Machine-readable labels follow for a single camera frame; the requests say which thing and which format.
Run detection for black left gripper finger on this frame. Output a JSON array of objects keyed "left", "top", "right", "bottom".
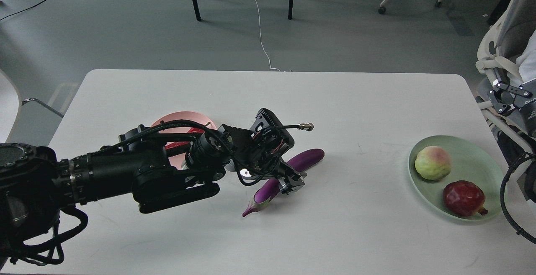
[
  {"left": 277, "top": 174, "right": 305, "bottom": 195},
  {"left": 279, "top": 161, "right": 307, "bottom": 180}
]

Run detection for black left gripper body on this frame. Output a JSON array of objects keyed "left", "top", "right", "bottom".
[{"left": 218, "top": 108, "right": 295, "bottom": 186}]

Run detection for purple eggplant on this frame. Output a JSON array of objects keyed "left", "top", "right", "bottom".
[{"left": 242, "top": 149, "right": 324, "bottom": 217}]

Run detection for green pink peach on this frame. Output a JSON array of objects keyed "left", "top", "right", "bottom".
[{"left": 414, "top": 146, "right": 452, "bottom": 181}]

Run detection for red pomegranate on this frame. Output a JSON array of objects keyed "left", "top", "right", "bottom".
[{"left": 442, "top": 180, "right": 489, "bottom": 217}]

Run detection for red chili pepper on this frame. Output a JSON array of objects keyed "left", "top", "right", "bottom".
[{"left": 165, "top": 128, "right": 204, "bottom": 150}]

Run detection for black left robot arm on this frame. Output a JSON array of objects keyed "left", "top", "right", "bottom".
[{"left": 1, "top": 108, "right": 314, "bottom": 266}]

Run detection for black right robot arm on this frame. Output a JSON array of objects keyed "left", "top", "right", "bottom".
[{"left": 489, "top": 78, "right": 536, "bottom": 243}]

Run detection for pink plastic plate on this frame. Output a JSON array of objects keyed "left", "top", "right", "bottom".
[{"left": 151, "top": 111, "right": 217, "bottom": 170}]

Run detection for green plastic plate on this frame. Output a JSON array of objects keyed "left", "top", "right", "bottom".
[{"left": 407, "top": 135, "right": 504, "bottom": 224}]

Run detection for white floor cable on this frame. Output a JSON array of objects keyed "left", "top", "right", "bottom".
[{"left": 245, "top": 0, "right": 282, "bottom": 72}]

